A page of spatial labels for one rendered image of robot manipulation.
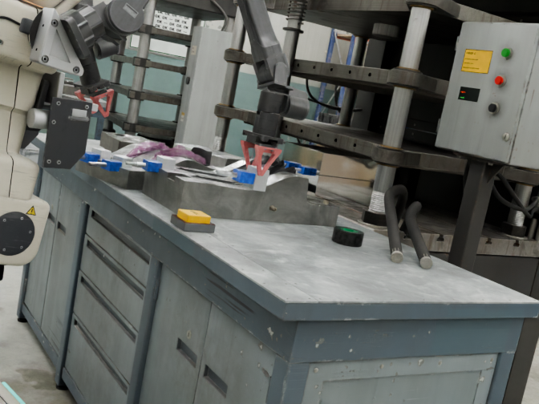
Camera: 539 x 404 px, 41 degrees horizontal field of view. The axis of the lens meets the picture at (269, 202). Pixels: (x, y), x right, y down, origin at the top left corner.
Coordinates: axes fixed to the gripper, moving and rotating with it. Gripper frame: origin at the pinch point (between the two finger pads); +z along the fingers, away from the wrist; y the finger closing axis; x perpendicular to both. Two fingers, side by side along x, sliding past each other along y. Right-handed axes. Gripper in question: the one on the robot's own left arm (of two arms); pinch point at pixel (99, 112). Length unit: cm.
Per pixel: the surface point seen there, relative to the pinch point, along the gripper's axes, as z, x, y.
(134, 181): 18.4, 1.6, -13.0
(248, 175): 10, -6, -56
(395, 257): 32, -23, -86
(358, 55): 39, -169, 52
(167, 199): 17.0, 4.7, -34.1
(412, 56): 4, -85, -47
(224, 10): 65, -307, 329
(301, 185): 24, -28, -50
